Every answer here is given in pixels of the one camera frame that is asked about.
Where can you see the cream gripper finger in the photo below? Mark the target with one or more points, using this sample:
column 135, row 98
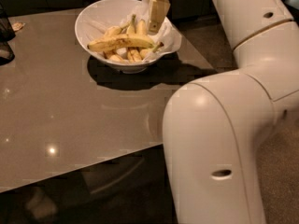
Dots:
column 158, row 10

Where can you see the large yellow banana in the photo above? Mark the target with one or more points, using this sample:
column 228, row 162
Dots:
column 120, row 41

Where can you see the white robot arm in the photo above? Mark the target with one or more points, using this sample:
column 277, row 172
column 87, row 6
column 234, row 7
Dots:
column 213, row 126

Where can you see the white ceramic bowl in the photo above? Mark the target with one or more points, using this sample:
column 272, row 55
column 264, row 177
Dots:
column 91, row 24

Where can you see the small banana upper left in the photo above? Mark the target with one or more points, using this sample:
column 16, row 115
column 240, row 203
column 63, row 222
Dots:
column 115, row 30

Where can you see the small banana lower middle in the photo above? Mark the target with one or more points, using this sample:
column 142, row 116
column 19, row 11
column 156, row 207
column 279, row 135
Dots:
column 133, row 55

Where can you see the white paper liner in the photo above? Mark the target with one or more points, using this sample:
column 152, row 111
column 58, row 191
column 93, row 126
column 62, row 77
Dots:
column 167, row 33

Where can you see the small crumpled wrapper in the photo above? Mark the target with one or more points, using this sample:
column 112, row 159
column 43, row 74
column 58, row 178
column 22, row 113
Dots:
column 17, row 26

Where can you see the black mesh container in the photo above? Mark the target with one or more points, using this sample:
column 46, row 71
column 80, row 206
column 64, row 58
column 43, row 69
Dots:
column 6, row 34

